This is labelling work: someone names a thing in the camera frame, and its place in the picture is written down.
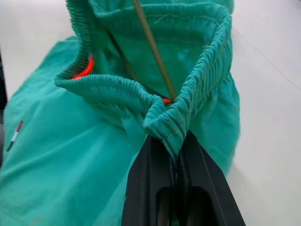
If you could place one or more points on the green shorts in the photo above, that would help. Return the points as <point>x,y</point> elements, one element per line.
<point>70,164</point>

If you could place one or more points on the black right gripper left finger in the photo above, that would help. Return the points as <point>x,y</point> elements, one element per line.
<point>148,188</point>

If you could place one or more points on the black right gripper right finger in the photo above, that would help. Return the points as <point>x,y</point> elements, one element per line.
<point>207,195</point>

